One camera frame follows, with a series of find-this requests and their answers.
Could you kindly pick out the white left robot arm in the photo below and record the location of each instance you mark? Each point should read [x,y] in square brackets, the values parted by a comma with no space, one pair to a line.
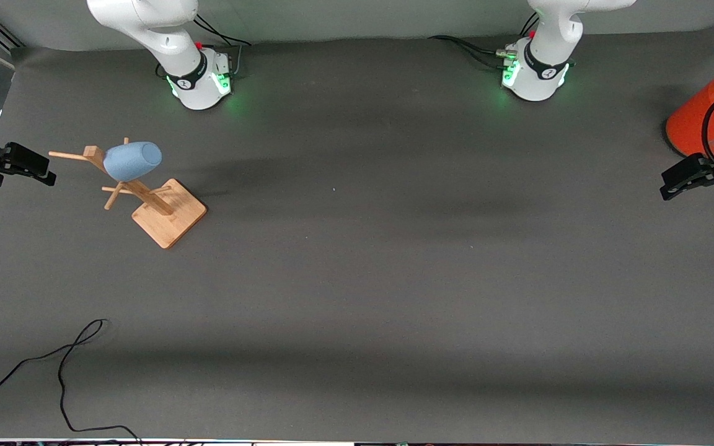
[549,37]

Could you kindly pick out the orange cylindrical can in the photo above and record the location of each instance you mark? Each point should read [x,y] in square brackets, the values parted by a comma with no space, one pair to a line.
[691,118]

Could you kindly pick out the dark grey table cloth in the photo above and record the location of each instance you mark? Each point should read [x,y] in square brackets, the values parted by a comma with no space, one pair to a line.
[357,310]

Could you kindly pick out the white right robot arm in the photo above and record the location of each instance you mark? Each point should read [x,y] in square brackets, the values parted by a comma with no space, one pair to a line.
[171,43]

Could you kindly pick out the light blue cup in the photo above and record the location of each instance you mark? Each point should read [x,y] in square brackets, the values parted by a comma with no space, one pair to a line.
[134,160]

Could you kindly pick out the wooden mug tree stand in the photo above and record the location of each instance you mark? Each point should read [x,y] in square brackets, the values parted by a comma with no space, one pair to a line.
[168,217]

